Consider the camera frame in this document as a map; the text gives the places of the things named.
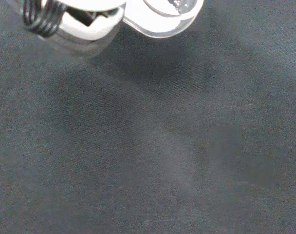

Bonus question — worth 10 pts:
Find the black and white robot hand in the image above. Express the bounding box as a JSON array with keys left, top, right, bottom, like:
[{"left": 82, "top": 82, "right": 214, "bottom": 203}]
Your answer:
[{"left": 21, "top": 0, "right": 127, "bottom": 59}]

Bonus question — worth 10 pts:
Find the black bench cloth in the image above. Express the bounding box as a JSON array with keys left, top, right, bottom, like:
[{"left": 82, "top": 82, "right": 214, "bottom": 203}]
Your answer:
[{"left": 0, "top": 0, "right": 296, "bottom": 234}]

